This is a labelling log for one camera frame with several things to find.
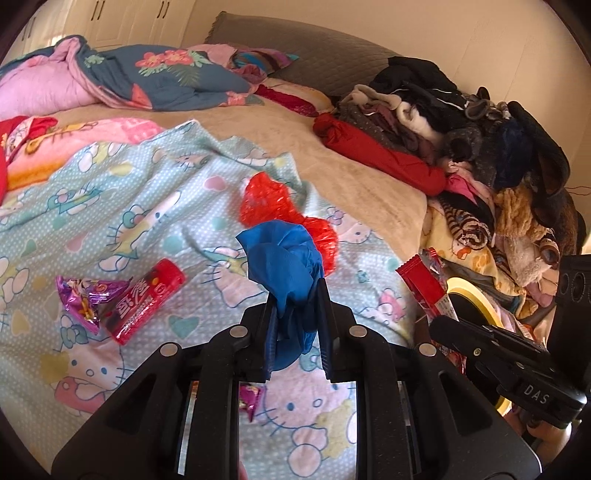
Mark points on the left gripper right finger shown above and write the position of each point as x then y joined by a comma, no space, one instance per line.
323,309

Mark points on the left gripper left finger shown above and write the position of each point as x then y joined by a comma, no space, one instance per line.
269,352

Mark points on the blue plastic bag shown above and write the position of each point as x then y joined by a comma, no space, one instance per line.
284,260

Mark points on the red candy bar wrapper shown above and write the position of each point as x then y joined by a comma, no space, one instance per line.
424,276

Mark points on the red plastic bag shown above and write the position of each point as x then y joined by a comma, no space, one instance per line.
266,200

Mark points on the red cylindrical snack tube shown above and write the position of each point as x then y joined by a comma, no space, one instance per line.
139,302

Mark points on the purple foil snack wrapper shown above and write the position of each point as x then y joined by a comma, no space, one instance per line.
83,298

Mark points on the yellow rimmed black trash bin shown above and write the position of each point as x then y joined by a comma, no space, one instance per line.
472,305

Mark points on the right hand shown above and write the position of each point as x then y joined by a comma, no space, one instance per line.
549,440

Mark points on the beige bed blanket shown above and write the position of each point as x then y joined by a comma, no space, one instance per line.
366,203

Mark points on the hello kitty blue sheet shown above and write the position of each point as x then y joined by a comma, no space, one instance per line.
115,210

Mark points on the red folded garment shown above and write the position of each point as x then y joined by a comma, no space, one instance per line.
353,143

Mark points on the pile of clothes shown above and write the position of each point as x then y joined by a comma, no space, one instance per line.
506,218

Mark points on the striped colourful pillow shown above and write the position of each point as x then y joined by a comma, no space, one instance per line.
256,64

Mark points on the grey headboard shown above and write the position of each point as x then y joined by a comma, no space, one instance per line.
329,61

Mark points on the blue floral pink quilt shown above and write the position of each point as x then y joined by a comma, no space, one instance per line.
71,74

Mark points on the pink cartoon blanket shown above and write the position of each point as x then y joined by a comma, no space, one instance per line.
58,146

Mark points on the red embroidered cloth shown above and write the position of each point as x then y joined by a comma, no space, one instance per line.
16,134

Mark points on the white wardrobe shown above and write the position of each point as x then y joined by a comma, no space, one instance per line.
105,24

